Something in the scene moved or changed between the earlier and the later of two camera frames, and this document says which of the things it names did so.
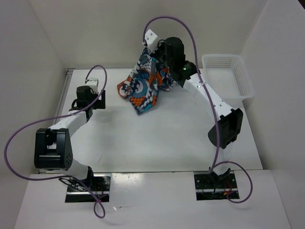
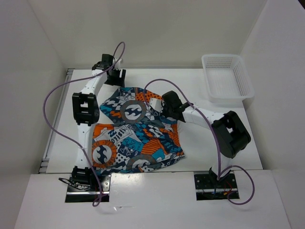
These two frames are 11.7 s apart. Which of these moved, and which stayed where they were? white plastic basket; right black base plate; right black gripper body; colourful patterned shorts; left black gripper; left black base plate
Moved: colourful patterned shorts; left black gripper; right black gripper body
Stayed: white plastic basket; left black base plate; right black base plate
